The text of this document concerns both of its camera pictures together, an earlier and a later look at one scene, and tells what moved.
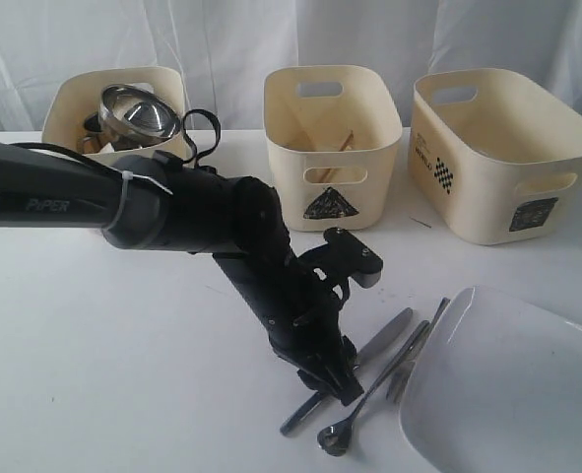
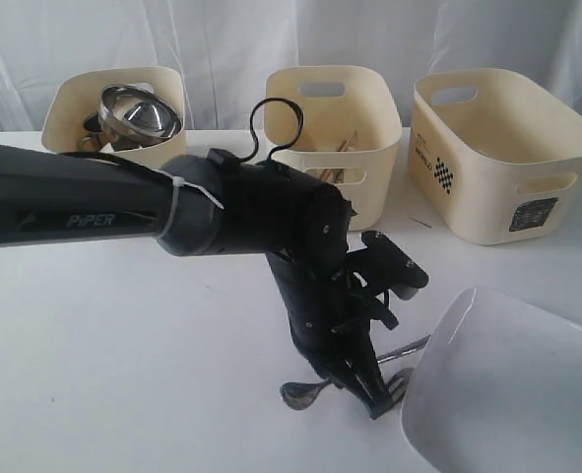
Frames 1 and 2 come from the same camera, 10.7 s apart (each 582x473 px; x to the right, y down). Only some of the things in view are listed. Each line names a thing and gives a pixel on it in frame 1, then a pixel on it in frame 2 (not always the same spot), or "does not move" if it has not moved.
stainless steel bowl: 134,117 does not move
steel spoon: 336,439 -> 299,395
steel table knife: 362,355 -> 339,173
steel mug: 93,126 does not move
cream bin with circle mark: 73,98 does not move
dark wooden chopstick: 327,171 does not move
